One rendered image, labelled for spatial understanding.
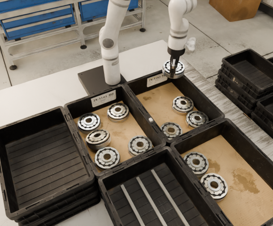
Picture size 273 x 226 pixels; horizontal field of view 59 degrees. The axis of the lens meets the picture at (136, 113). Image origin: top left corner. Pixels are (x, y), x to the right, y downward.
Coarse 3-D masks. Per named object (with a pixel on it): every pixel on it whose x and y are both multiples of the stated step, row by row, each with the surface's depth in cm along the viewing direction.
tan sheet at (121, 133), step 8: (96, 112) 119; (104, 112) 119; (104, 120) 115; (128, 120) 115; (104, 128) 112; (112, 128) 112; (120, 128) 112; (128, 128) 112; (136, 128) 112; (112, 136) 109; (120, 136) 109; (128, 136) 109; (112, 144) 106; (120, 144) 106; (120, 152) 104; (128, 152) 104; (96, 168) 99
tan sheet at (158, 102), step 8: (160, 88) 130; (168, 88) 130; (176, 88) 130; (136, 96) 126; (144, 96) 126; (152, 96) 126; (160, 96) 126; (168, 96) 126; (176, 96) 126; (144, 104) 122; (152, 104) 122; (160, 104) 122; (168, 104) 122; (152, 112) 119; (160, 112) 119; (168, 112) 119; (160, 120) 115; (168, 120) 115; (176, 120) 115; (184, 120) 115; (184, 128) 112
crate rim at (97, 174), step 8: (112, 88) 115; (88, 96) 112; (136, 104) 108; (72, 120) 102; (152, 128) 100; (80, 136) 97; (160, 136) 97; (160, 144) 94; (88, 152) 92; (144, 152) 92; (88, 160) 90; (128, 160) 90; (96, 176) 86
